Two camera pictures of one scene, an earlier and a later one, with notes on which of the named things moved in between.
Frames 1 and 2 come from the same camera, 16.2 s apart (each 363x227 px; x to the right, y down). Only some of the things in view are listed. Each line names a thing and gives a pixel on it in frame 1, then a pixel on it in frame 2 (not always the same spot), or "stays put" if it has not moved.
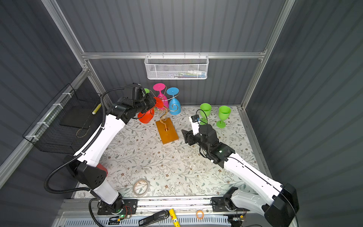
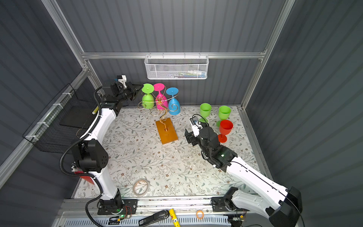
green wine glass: (224, 113) stays put
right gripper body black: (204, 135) stays put
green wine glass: (205, 109) stays put
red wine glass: (147, 117) -> (226, 126)
